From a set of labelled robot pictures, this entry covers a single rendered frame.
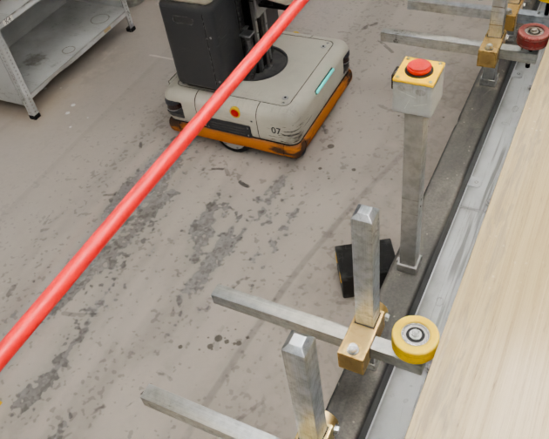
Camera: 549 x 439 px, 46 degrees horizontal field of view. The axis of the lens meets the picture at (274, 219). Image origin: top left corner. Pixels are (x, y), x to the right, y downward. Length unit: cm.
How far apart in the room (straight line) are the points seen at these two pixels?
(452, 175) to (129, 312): 129
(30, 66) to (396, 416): 283
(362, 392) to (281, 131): 156
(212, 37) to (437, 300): 151
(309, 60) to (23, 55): 163
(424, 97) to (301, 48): 192
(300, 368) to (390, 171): 193
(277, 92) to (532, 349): 184
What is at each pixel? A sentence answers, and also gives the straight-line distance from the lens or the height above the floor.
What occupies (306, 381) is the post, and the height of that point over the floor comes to 106.
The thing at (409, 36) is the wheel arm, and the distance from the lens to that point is 194.
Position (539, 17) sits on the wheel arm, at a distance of 212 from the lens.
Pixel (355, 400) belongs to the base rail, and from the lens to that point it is 130.
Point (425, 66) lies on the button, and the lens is 112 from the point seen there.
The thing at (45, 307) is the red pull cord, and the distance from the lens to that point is 29.
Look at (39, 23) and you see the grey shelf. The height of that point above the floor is 14.
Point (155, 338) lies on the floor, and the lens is 233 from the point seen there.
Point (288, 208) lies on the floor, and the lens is 261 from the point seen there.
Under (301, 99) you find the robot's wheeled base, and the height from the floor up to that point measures 28.
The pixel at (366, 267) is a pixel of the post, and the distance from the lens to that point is 108.
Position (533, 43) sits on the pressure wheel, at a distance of 184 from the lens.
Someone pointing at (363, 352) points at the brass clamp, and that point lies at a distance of 118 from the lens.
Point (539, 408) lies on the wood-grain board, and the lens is 110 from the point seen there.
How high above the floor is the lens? 185
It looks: 46 degrees down
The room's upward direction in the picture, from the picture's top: 10 degrees counter-clockwise
